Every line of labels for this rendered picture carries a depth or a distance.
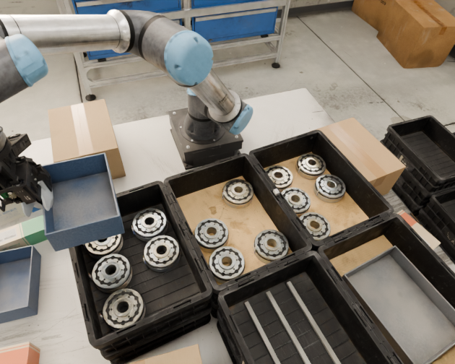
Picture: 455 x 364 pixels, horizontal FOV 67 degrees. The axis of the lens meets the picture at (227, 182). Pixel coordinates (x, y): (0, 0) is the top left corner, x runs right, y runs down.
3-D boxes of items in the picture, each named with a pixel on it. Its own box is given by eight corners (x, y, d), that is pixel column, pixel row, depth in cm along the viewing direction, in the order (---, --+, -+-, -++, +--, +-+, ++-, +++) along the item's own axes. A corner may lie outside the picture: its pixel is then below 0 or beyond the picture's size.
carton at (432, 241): (430, 253, 120) (440, 243, 114) (408, 270, 116) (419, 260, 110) (393, 220, 128) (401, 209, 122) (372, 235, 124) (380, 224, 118)
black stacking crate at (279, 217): (165, 201, 115) (162, 180, 107) (243, 175, 125) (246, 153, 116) (214, 309, 93) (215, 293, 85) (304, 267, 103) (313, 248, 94)
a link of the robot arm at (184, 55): (229, 96, 131) (157, 3, 80) (260, 115, 126) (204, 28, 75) (211, 122, 132) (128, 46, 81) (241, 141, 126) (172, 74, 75)
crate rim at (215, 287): (162, 183, 108) (161, 178, 106) (245, 156, 117) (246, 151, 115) (214, 297, 86) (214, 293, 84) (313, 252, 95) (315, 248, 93)
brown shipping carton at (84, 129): (61, 139, 147) (47, 109, 135) (113, 128, 153) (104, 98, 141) (68, 191, 130) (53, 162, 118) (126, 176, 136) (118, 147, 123)
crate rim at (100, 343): (63, 216, 99) (60, 211, 97) (162, 183, 108) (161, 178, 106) (93, 352, 77) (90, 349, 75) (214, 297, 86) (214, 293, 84)
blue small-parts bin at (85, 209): (48, 184, 86) (39, 165, 80) (110, 170, 90) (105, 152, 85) (55, 252, 74) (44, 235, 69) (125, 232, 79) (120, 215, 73)
